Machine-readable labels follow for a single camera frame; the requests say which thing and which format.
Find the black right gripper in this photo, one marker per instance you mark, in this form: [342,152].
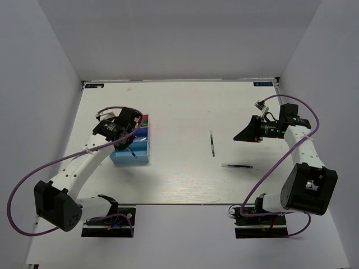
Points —
[252,132]

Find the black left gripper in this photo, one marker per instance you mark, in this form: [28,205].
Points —
[121,147]

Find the blue ink pen refill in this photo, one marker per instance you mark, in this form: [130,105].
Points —
[132,153]

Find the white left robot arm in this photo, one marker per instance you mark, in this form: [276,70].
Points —
[57,201]

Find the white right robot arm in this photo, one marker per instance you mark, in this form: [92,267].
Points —
[310,185]

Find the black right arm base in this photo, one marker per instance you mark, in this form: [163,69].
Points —
[265,227]

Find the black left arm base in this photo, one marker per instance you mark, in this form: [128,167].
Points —
[114,227]

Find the pink blue tiered organizer box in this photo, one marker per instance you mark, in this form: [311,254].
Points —
[140,148]

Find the purple ink pen refill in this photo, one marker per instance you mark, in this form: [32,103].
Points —
[236,166]

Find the green ink pen refill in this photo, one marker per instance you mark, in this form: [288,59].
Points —
[212,144]

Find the right corner table sticker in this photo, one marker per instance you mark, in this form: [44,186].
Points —
[263,84]

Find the corner table sticker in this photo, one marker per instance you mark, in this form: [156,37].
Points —
[94,86]
[263,84]

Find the left corner table sticker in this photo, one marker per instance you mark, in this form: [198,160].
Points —
[94,86]

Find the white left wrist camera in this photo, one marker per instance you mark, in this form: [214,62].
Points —
[106,114]

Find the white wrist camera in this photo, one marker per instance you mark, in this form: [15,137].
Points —
[106,114]
[262,107]

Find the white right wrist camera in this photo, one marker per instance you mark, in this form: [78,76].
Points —
[262,107]

